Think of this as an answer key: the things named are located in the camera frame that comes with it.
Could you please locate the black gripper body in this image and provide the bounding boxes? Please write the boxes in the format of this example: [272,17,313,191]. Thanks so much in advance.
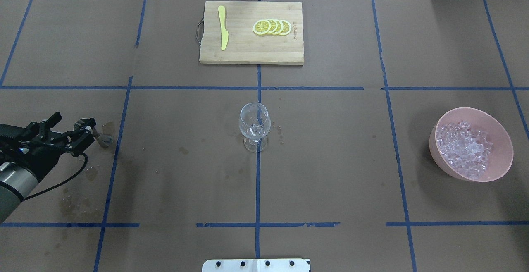
[0,123,61,169]

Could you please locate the small clear glass bottle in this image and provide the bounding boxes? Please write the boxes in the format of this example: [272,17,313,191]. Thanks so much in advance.
[74,118,114,148]

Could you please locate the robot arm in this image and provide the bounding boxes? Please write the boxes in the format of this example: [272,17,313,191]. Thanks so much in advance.
[0,112,97,222]

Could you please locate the clear wine glass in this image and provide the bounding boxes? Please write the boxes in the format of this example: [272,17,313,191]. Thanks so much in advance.
[239,102,272,153]

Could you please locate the clear ice cubes pile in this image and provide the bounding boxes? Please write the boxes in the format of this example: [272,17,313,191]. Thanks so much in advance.
[435,121,493,180]

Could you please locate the wooden cutting board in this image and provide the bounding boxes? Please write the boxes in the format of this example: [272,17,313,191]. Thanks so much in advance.
[199,1,305,65]

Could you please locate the yellow plastic knife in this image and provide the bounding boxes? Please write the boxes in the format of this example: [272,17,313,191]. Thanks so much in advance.
[218,6,230,50]

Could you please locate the lemon slice front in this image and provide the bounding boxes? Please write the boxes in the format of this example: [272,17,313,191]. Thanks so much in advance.
[253,20,272,36]

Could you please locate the lemon slice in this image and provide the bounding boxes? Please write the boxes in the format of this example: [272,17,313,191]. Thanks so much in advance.
[253,20,272,36]
[272,19,284,35]
[266,19,278,35]
[279,20,292,36]

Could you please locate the lemon slice back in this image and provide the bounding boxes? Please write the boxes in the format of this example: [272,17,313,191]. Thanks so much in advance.
[279,20,292,36]

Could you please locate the pink plastic bowl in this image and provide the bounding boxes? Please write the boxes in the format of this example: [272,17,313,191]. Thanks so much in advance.
[429,107,514,182]

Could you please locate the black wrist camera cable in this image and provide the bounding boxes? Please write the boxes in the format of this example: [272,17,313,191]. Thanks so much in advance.
[25,151,89,200]

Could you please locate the metal mount plate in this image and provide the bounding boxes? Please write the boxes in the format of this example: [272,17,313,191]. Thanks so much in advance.
[202,258,311,272]

